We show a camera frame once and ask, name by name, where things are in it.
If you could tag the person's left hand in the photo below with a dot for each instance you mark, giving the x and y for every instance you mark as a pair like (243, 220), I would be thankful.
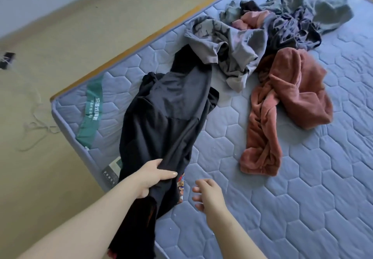
(148, 177)

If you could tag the person's right hand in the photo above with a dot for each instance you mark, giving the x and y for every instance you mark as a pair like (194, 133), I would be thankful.
(208, 196)

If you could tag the black garment with print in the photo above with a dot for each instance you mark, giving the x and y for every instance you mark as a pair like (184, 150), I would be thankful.
(163, 116)

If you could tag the blue quilted mattress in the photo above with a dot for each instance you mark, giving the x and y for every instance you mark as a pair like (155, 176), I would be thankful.
(303, 197)

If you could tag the pink red garment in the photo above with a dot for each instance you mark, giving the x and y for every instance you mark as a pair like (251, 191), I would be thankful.
(297, 86)

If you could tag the grey printed t-shirt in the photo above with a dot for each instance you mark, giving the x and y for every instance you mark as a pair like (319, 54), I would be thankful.
(239, 46)

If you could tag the pink pajama shirt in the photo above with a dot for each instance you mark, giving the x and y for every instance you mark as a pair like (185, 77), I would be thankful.
(253, 18)

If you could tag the dark purple garment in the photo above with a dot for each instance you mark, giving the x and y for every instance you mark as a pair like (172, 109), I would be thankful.
(294, 28)

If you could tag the grey button-up shirt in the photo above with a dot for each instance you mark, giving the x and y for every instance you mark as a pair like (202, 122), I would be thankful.
(326, 11)

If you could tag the person's right forearm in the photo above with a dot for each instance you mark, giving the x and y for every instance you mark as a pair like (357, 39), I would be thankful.
(236, 235)

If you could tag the person's left forearm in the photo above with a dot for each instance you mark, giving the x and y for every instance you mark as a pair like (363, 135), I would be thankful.
(81, 226)

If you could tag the black charger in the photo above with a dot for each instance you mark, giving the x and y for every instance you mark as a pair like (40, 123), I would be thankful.
(7, 60)

